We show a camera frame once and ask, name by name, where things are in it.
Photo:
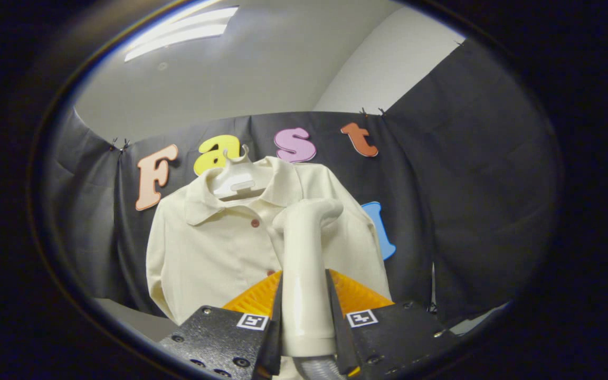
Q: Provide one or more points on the white garment steamer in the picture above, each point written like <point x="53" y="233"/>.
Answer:
<point x="306" y="264"/>

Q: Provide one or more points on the grey cabinet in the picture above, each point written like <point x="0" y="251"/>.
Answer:
<point x="135" y="319"/>

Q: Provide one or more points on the ceiling light panel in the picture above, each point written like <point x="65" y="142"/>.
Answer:
<point x="182" y="31"/>

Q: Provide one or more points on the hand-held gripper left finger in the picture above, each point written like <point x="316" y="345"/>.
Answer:
<point x="225" y="340"/>

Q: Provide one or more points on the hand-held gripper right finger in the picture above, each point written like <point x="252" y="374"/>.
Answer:
<point x="388" y="340"/>

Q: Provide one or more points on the black backdrop cloth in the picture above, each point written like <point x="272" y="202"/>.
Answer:
<point x="467" y="158"/>

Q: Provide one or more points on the white plastic hanger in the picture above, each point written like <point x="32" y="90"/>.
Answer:
<point x="238" y="182"/>

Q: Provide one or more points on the cream button shirt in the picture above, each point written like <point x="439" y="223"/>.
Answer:
<point x="214" y="253"/>

